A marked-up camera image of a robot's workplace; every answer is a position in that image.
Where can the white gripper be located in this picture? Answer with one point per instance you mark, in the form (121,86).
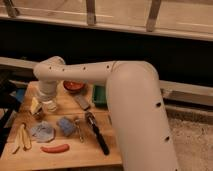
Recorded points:
(45,92)

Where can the small dark metal cup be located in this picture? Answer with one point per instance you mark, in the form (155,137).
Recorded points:
(39,115)

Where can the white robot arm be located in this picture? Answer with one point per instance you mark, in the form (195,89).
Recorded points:
(134,102)

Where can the green plastic tray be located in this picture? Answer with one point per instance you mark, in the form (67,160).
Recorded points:
(99,96)

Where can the light blue cloth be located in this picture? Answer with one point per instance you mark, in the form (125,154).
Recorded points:
(43,132)

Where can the black chair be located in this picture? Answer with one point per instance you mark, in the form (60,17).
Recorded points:
(8,102)

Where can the red bowl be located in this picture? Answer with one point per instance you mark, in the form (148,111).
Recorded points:
(73,87)

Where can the banana peel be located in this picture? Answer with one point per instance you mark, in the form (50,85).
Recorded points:
(22,139)

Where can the grey rectangular block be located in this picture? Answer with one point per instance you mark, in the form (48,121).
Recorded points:
(82,102)

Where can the wooden cutting board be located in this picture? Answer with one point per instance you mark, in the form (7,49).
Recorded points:
(79,154)

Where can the red sausage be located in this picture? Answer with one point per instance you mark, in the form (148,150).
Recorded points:
(56,149)

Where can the silver fork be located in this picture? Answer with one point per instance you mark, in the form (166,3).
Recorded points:
(77,123)

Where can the black handled knife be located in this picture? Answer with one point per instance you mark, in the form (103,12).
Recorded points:
(91,121)

